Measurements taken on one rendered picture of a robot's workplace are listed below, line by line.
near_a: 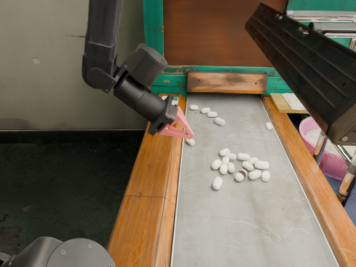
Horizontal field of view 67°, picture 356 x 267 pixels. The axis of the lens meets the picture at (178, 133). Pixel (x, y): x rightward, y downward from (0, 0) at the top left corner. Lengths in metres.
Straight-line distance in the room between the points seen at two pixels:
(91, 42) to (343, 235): 0.59
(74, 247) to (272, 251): 0.42
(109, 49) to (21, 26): 1.57
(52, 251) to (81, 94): 1.90
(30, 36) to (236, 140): 1.59
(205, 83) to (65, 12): 1.18
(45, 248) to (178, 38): 0.92
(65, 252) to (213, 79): 0.88
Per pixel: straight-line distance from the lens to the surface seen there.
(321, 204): 0.66
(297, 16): 0.64
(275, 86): 1.13
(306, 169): 0.75
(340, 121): 0.31
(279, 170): 0.76
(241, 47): 1.07
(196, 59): 1.07
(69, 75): 2.06
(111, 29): 0.54
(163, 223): 0.56
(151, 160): 0.71
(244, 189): 0.68
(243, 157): 0.75
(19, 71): 2.19
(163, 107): 0.58
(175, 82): 1.09
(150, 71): 0.55
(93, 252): 0.24
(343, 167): 0.86
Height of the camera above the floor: 1.19
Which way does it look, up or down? 31 degrees down
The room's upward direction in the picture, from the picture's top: straight up
